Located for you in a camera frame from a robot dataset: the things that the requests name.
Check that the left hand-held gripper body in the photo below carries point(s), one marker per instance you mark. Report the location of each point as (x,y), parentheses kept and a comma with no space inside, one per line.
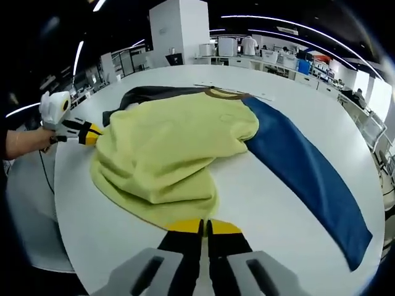
(55,111)

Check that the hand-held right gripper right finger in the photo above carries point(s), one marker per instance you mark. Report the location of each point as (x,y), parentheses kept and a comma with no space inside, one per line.
(228,243)

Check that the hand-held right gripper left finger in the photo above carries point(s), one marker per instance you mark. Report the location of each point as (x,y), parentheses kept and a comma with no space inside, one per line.
(182,243)

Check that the yellow blue grey garment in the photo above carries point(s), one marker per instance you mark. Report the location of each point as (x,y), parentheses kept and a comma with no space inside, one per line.
(172,148)

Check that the person's left hand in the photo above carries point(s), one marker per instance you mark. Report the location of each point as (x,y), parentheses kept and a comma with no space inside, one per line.
(37,140)

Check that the black tilted board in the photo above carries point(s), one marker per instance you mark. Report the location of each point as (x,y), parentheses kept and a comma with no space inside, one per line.
(174,59)

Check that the white square pillar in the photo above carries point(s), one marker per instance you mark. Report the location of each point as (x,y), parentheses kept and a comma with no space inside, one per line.
(179,31)

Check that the small white cabinet appliance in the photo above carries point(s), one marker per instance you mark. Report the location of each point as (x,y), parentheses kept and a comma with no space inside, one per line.
(206,50)

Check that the white table socket panel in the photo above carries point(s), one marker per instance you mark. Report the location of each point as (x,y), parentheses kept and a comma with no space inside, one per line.
(237,90)

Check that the large white cabinet appliance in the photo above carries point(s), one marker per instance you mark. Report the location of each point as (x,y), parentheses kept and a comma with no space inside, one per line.
(229,46)

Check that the long white workbench row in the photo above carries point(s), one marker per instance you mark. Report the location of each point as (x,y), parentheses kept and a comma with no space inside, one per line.
(240,63)

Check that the white mesh office chair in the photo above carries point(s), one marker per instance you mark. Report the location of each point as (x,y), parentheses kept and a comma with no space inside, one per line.
(375,129)

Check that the white storage bin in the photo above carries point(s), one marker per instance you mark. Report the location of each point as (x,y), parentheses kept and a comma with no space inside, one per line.
(289,62)
(269,57)

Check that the blue storage crate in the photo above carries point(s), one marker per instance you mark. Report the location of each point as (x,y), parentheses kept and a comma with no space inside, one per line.
(304,67)

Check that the short curved ceiling light strip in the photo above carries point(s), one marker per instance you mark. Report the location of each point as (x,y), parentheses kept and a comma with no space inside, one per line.
(296,37)

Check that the ceiling air vent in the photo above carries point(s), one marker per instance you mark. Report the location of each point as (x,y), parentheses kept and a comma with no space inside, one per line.
(288,30)

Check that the long curved ceiling light strip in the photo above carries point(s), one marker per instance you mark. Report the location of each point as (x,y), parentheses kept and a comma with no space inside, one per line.
(293,23)

